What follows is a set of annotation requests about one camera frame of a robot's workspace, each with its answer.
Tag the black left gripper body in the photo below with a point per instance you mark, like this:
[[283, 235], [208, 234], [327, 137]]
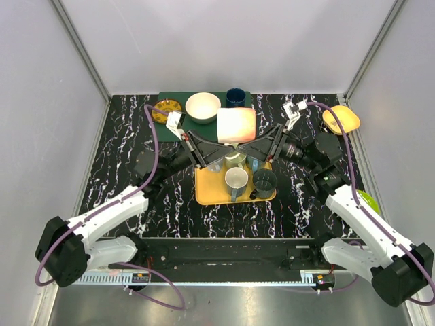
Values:
[[194, 150]]

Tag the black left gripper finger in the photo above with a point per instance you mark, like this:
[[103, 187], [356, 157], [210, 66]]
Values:
[[196, 140], [211, 153]]

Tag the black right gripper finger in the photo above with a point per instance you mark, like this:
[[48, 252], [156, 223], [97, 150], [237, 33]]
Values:
[[271, 136], [260, 148]]

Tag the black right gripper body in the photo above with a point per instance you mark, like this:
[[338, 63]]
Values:
[[288, 149]]

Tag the pink mug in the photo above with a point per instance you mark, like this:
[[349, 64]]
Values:
[[236, 125]]

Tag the grey mug white inside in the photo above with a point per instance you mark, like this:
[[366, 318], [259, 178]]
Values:
[[236, 180]]

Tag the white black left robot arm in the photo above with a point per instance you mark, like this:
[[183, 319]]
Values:
[[66, 248]]

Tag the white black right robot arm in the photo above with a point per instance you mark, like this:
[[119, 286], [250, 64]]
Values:
[[396, 267]]

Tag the orange and blue mug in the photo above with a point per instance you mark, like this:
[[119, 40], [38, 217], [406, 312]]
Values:
[[254, 164]]

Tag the light blue mug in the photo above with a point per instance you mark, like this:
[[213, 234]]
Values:
[[216, 166]]

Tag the light green mug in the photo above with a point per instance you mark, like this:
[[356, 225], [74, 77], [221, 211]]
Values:
[[235, 159]]

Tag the dark teal mug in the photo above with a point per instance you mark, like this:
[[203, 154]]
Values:
[[265, 184]]

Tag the navy blue mug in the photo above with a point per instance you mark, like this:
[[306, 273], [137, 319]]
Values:
[[235, 97]]

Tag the yellow serving tray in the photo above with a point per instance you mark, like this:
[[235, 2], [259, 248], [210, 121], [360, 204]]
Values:
[[210, 188]]

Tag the white bowl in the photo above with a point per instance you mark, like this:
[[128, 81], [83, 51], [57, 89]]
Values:
[[203, 107]]

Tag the yellow patterned plate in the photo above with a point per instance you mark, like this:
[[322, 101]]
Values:
[[163, 108]]

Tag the yellow square dish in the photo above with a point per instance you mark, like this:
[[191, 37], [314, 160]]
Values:
[[348, 119]]

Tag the lime green plate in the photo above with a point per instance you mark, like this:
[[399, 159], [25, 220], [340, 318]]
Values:
[[370, 201]]

